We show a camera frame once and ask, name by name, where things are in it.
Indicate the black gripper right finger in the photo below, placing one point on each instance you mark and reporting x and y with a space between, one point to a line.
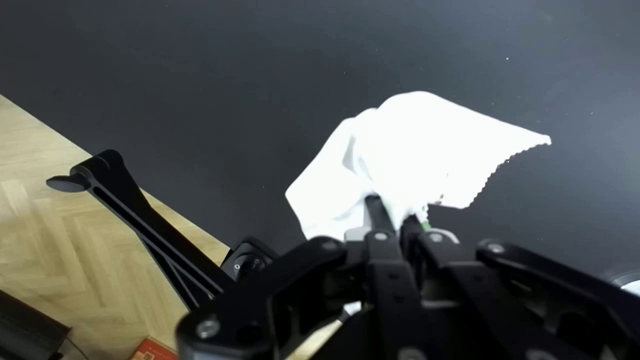
507 286

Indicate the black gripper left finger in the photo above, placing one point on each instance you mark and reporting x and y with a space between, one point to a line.
320 286

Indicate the white patterned cloth towel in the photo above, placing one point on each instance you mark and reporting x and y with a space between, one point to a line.
413 146

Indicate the small orange box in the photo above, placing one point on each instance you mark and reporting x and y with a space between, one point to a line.
152 351

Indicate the black box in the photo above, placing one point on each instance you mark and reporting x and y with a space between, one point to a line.
27 330

